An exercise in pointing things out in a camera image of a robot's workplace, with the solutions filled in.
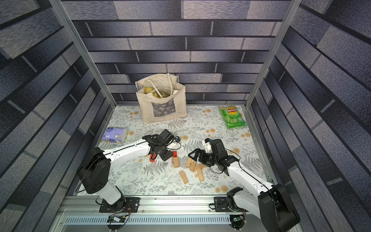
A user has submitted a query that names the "wooden block bottom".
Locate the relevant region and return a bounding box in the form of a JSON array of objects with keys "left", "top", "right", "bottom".
[{"left": 179, "top": 171, "right": 188, "bottom": 184}]

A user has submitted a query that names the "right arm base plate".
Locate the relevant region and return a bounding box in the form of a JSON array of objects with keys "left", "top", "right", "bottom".
[{"left": 211, "top": 196, "right": 243, "bottom": 213}]

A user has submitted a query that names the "aluminium front rail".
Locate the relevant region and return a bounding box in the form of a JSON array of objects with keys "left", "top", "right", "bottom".
[{"left": 58, "top": 192, "right": 262, "bottom": 216}]

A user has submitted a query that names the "right circuit board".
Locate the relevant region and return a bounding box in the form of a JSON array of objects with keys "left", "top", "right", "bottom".
[{"left": 230, "top": 215, "right": 245, "bottom": 227}]

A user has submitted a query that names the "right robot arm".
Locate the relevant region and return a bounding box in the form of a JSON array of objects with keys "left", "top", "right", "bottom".
[{"left": 188, "top": 139, "right": 300, "bottom": 232}]

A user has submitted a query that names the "wooden block top horizontal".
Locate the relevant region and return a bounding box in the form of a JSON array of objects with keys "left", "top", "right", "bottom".
[{"left": 195, "top": 164, "right": 207, "bottom": 169}]

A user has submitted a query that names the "left circuit board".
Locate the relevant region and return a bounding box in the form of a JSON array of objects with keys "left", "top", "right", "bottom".
[{"left": 107, "top": 215, "right": 126, "bottom": 224}]

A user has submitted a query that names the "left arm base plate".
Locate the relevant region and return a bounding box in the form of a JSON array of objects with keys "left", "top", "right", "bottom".
[{"left": 99, "top": 197, "right": 141, "bottom": 214}]

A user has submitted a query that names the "green chips bag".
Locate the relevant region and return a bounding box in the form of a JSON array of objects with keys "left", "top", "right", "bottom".
[{"left": 218, "top": 105, "right": 247, "bottom": 129}]

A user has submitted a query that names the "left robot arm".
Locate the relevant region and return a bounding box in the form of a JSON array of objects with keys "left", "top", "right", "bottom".
[{"left": 76, "top": 130, "right": 181, "bottom": 209}]

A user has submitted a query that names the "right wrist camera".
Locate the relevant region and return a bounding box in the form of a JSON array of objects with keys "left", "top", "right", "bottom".
[{"left": 203, "top": 138, "right": 213, "bottom": 154}]

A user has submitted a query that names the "circuit board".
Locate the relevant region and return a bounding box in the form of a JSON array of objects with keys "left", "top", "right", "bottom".
[
  {"left": 107, "top": 215, "right": 126, "bottom": 224},
  {"left": 230, "top": 215, "right": 245, "bottom": 227}
]

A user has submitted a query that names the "purple tissue pack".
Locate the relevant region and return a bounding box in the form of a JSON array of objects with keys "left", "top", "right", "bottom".
[{"left": 102, "top": 127, "right": 128, "bottom": 144}]

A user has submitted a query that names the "beige canvas tote bag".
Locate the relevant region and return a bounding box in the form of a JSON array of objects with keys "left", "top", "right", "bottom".
[{"left": 135, "top": 73, "right": 187, "bottom": 125}]

